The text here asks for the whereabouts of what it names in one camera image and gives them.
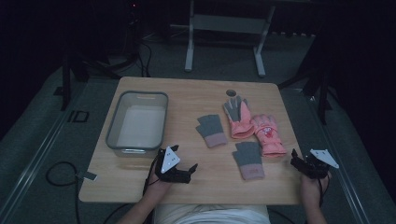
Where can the person's right hand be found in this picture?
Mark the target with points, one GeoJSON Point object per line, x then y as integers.
{"type": "Point", "coordinates": [313, 189]}

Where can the person's left hand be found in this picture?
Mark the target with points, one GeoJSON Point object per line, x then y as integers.
{"type": "Point", "coordinates": [158, 188]}

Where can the person's white shirt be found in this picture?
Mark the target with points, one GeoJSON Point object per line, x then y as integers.
{"type": "Point", "coordinates": [211, 214]}

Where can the pink glove with printed patch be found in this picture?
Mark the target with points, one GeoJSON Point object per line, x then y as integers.
{"type": "Point", "coordinates": [269, 137]}

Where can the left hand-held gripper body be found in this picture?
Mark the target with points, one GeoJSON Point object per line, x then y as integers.
{"type": "Point", "coordinates": [174, 175]}

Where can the grey knit glove pink cuff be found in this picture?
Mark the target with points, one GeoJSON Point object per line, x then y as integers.
{"type": "Point", "coordinates": [211, 130]}
{"type": "Point", "coordinates": [249, 160]}

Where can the grey plastic bin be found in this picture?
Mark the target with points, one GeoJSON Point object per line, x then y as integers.
{"type": "Point", "coordinates": [140, 124]}

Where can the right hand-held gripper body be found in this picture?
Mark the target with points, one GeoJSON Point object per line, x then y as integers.
{"type": "Point", "coordinates": [317, 163]}

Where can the pink glove with grey palm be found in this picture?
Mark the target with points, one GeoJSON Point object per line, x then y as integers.
{"type": "Point", "coordinates": [238, 119]}

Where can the black metal stand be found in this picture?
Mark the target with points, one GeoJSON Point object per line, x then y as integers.
{"type": "Point", "coordinates": [323, 93]}
{"type": "Point", "coordinates": [66, 84]}

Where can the white metal desk frame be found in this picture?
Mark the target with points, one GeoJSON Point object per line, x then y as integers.
{"type": "Point", "coordinates": [227, 23]}

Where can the black rectangular floor marker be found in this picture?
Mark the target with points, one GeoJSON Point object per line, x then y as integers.
{"type": "Point", "coordinates": [77, 116]}

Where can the metal floor rail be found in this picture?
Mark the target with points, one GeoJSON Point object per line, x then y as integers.
{"type": "Point", "coordinates": [351, 193]}
{"type": "Point", "coordinates": [34, 161]}

